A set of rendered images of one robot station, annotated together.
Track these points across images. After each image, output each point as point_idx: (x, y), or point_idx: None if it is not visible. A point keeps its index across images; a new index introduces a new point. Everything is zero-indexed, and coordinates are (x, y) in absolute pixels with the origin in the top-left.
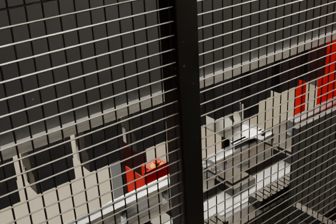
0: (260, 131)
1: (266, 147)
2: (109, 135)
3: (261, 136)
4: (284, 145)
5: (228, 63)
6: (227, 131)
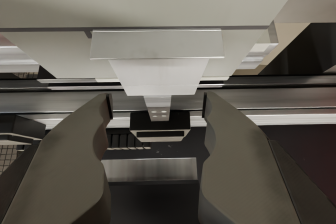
0: (201, 86)
1: None
2: None
3: (166, 101)
4: (150, 138)
5: None
6: (59, 28)
